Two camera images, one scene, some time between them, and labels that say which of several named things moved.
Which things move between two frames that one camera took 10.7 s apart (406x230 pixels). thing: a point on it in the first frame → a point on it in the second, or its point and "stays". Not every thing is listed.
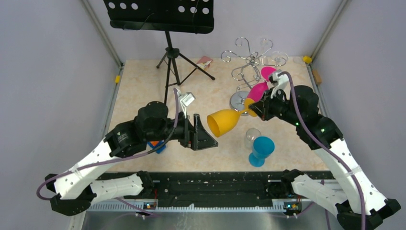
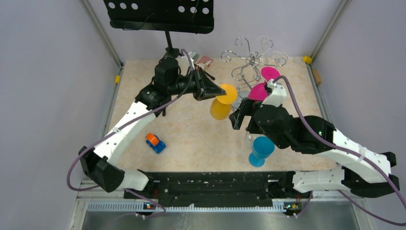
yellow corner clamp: x=307 y=59 stays
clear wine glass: x=279 y=57 stays
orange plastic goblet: x=222 y=121 → x=220 y=108
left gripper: x=196 y=137 → x=205 y=88
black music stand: x=184 y=16 stays
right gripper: x=262 y=108 → x=247 y=108
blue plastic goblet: x=262 y=147 stays
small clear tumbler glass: x=251 y=134 stays
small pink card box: x=205 y=62 stays
